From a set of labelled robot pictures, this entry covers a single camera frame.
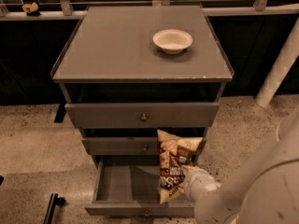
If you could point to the grey top drawer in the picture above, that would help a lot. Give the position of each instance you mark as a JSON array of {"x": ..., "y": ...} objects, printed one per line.
[{"x": 142, "y": 115}]

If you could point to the black bar on floor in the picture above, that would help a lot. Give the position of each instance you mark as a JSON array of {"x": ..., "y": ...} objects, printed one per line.
[{"x": 55, "y": 200}]

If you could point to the yellow object on ledge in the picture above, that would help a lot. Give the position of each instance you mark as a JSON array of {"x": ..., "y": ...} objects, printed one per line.
[{"x": 31, "y": 9}]

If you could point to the grey drawer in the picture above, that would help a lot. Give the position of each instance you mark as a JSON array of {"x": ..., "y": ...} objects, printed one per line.
[
  {"x": 142, "y": 115},
  {"x": 127, "y": 186},
  {"x": 121, "y": 146}
]

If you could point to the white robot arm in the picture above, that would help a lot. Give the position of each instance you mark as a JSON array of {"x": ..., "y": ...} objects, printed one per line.
[{"x": 264, "y": 190}]

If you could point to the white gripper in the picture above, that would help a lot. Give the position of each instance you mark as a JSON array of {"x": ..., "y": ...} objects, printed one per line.
[{"x": 193, "y": 179}]

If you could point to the black cabinet leg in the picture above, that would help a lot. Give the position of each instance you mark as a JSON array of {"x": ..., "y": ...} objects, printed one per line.
[{"x": 60, "y": 114}]

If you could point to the grey middle drawer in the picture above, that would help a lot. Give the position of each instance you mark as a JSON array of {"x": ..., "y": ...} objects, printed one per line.
[{"x": 121, "y": 146}]

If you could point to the grey bottom drawer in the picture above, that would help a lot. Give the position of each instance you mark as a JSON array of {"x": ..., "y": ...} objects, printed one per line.
[{"x": 127, "y": 186}]

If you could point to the white pillar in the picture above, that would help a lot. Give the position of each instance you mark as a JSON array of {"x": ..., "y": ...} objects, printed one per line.
[{"x": 282, "y": 65}]

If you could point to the metal window ledge rail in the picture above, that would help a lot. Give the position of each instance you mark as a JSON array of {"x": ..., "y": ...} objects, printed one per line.
[{"x": 208, "y": 11}]

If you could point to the brown chip bag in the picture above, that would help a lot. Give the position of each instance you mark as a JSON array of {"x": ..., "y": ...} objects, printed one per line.
[{"x": 174, "y": 153}]

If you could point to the white paper bowl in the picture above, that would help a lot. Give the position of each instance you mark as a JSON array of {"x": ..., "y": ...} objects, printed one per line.
[{"x": 172, "y": 41}]

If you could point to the grey drawer cabinet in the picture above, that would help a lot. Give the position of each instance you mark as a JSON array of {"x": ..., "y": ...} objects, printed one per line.
[{"x": 111, "y": 59}]

